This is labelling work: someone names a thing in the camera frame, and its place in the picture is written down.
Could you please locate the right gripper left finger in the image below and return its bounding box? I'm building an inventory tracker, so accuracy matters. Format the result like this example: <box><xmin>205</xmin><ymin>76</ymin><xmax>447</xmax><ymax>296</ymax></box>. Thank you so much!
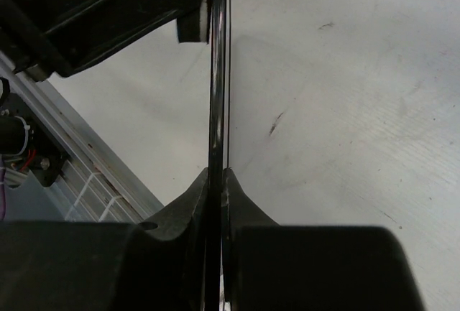
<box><xmin>1</xmin><ymin>171</ymin><xmax>208</xmax><ymax>310</ymax></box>

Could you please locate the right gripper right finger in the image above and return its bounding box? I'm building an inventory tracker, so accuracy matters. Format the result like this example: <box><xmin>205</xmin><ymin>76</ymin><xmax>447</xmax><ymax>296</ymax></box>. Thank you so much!
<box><xmin>221</xmin><ymin>169</ymin><xmax>424</xmax><ymax>310</ymax></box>

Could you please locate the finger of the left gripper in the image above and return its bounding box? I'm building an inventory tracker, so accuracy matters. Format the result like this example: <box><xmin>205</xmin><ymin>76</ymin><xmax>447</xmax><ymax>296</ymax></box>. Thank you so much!
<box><xmin>1</xmin><ymin>0</ymin><xmax>201</xmax><ymax>77</ymax></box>

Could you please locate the small black-framed whiteboard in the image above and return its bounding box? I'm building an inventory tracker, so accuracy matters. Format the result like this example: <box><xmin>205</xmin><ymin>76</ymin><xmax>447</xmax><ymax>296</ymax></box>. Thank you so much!
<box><xmin>203</xmin><ymin>0</ymin><xmax>228</xmax><ymax>310</ymax></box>

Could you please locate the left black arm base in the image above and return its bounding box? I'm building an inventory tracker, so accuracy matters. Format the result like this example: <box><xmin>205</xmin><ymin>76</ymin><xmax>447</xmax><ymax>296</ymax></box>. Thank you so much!
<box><xmin>1</xmin><ymin>77</ymin><xmax>68</xmax><ymax>187</ymax></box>

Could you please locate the aluminium table frame rail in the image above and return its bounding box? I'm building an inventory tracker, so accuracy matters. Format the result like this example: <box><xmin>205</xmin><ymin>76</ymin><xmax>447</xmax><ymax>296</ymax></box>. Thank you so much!
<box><xmin>1</xmin><ymin>55</ymin><xmax>163</xmax><ymax>223</ymax></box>

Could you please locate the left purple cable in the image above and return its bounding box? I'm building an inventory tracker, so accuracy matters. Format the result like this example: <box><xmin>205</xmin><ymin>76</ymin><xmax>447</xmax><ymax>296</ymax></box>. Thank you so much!
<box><xmin>0</xmin><ymin>167</ymin><xmax>8</xmax><ymax>222</ymax></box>

